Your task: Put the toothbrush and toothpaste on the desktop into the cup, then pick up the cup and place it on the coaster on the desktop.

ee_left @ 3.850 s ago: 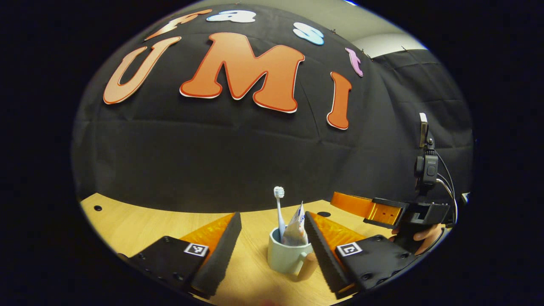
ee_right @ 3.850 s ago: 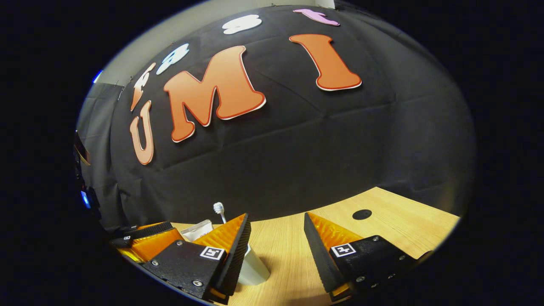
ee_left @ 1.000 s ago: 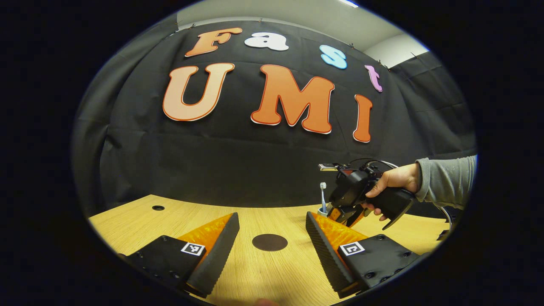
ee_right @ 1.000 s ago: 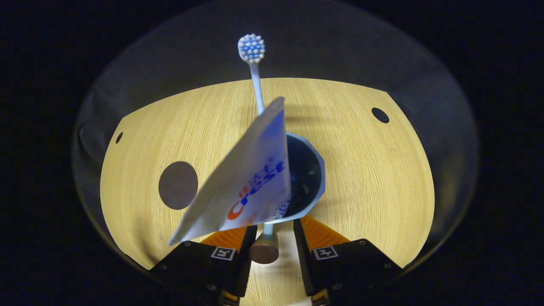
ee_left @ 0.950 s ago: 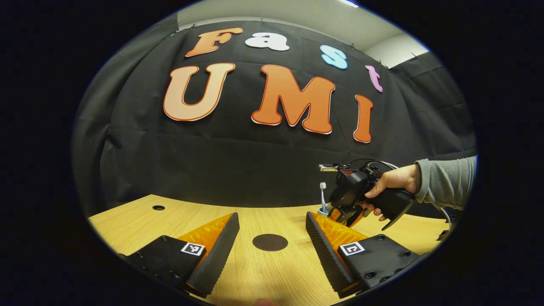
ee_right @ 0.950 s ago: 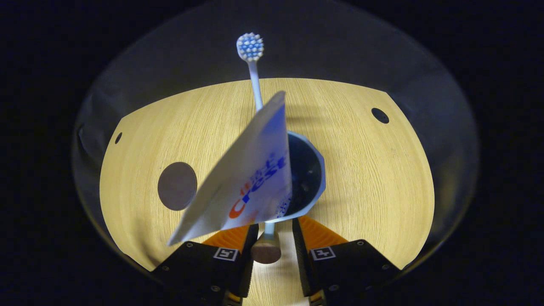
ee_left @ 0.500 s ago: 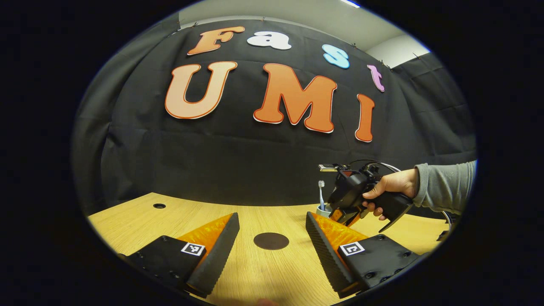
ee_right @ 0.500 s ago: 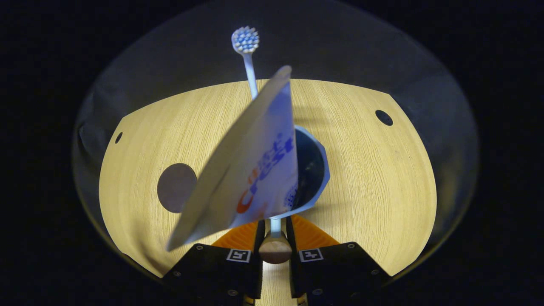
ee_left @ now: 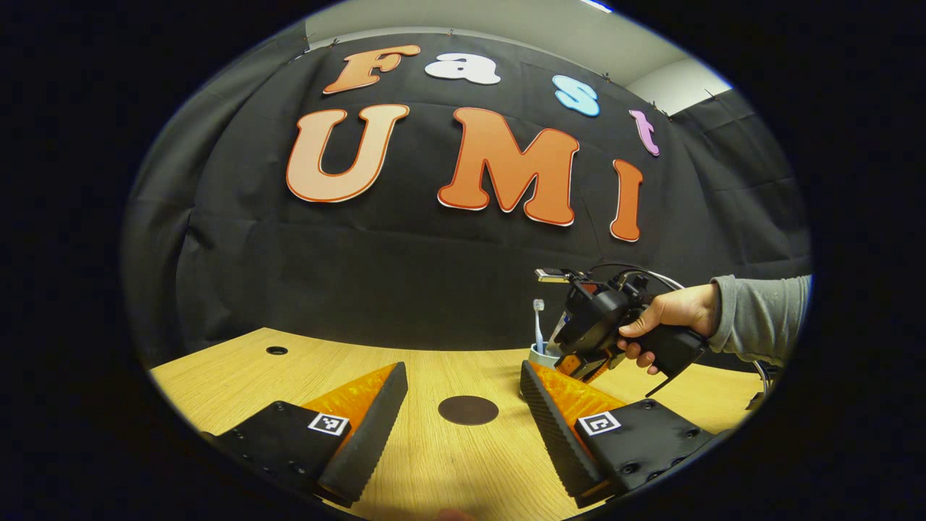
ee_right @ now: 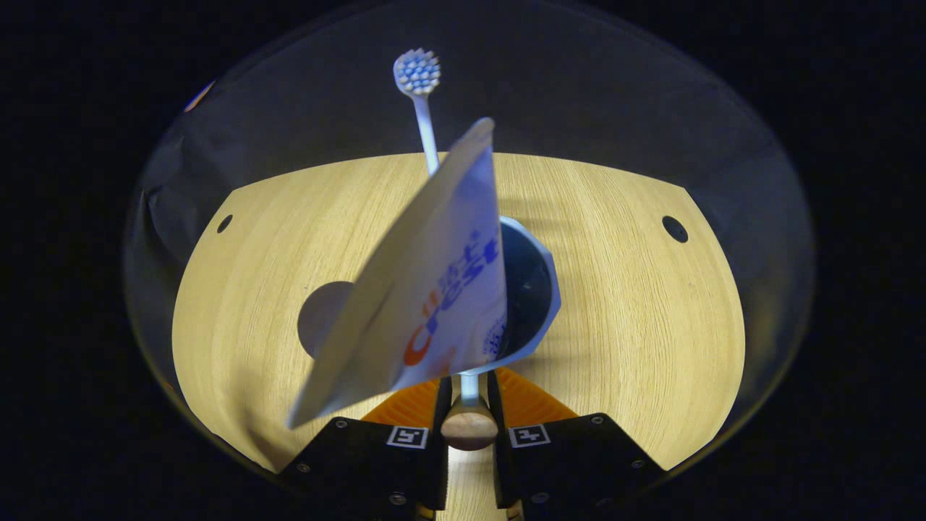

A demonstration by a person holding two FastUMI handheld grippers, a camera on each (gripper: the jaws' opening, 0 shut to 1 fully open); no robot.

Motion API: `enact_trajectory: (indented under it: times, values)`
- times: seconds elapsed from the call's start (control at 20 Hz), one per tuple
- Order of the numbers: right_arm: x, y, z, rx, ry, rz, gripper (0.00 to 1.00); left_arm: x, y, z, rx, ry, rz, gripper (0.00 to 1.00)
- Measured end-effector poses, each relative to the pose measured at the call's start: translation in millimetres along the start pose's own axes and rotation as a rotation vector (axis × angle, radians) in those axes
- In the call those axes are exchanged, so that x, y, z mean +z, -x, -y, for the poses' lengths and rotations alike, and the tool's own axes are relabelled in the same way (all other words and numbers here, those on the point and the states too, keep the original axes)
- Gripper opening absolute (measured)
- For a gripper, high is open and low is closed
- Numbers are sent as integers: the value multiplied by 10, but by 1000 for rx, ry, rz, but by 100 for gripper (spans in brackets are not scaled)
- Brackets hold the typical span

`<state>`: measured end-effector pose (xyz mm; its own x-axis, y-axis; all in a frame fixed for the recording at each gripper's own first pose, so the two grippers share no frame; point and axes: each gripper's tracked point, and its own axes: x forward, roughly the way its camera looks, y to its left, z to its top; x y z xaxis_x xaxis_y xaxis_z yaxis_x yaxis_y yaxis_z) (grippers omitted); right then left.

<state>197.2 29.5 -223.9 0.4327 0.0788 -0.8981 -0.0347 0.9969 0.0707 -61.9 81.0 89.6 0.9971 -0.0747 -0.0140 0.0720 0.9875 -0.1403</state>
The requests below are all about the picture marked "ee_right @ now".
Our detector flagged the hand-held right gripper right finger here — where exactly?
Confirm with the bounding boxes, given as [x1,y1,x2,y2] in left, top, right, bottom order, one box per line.
[486,369,666,520]

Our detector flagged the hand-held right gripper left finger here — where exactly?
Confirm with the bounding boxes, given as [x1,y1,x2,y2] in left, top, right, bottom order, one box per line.
[279,376,453,520]

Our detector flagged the white toothpaste tube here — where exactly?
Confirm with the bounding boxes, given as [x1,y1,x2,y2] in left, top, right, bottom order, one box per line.
[287,117,509,431]

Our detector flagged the pale green cup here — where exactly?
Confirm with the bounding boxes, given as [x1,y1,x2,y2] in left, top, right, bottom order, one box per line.
[441,216,562,451]

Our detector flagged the dark round coaster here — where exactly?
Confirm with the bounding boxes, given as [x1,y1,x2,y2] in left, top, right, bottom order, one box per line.
[297,281,357,360]

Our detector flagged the white toothbrush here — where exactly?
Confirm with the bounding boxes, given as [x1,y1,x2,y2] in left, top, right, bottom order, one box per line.
[393,48,442,176]

